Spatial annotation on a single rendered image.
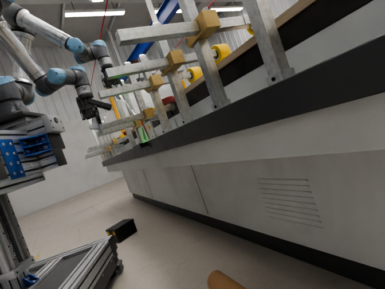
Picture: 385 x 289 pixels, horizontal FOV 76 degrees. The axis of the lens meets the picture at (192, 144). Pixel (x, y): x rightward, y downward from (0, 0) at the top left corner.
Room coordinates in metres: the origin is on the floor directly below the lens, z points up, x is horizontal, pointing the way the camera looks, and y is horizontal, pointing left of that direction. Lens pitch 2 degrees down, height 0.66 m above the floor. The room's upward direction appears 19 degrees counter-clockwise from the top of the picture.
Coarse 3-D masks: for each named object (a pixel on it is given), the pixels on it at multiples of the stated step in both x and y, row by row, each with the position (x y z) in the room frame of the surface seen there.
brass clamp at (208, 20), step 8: (200, 16) 0.71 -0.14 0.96; (208, 16) 0.70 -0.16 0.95; (216, 16) 0.71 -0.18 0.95; (200, 24) 0.72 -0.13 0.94; (208, 24) 0.70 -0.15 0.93; (216, 24) 0.71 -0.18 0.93; (200, 32) 0.73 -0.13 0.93; (208, 32) 0.73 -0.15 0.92; (184, 40) 0.80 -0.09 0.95; (192, 40) 0.77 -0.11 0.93
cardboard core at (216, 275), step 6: (216, 270) 1.02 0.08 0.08; (210, 276) 0.99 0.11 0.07; (216, 276) 0.97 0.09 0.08; (222, 276) 0.96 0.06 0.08; (228, 276) 0.96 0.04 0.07; (210, 282) 0.98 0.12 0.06; (216, 282) 0.95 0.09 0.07; (222, 282) 0.92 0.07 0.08; (228, 282) 0.91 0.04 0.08; (234, 282) 0.90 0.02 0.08; (210, 288) 0.98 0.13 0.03; (216, 288) 0.93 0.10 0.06; (222, 288) 0.90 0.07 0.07; (228, 288) 0.88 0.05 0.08; (234, 288) 0.86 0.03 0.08; (240, 288) 0.85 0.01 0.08; (246, 288) 0.86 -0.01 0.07
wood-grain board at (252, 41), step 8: (304, 0) 0.66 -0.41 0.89; (312, 0) 0.64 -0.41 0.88; (296, 8) 0.69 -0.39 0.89; (304, 8) 0.67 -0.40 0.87; (280, 16) 0.74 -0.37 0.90; (288, 16) 0.71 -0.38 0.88; (280, 24) 0.74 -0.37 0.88; (248, 40) 0.87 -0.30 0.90; (256, 40) 0.84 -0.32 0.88; (240, 48) 0.91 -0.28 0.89; (248, 48) 0.88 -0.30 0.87; (232, 56) 0.96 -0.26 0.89; (216, 64) 1.06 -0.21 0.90; (224, 64) 1.01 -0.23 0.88; (200, 80) 1.20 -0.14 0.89; (192, 88) 1.28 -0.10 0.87
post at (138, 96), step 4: (124, 64) 1.44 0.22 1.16; (128, 64) 1.44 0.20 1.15; (128, 76) 1.45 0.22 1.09; (132, 76) 1.44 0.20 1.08; (132, 80) 1.44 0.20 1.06; (136, 80) 1.45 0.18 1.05; (136, 92) 1.44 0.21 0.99; (140, 92) 1.45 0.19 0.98; (136, 96) 1.43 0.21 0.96; (140, 96) 1.44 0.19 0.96; (136, 100) 1.46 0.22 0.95; (140, 100) 1.44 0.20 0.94; (140, 104) 1.44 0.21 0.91; (144, 104) 1.45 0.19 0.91; (140, 108) 1.44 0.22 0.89; (144, 108) 1.44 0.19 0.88; (144, 120) 1.44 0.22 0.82; (148, 120) 1.44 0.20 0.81; (152, 128) 1.45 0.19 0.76
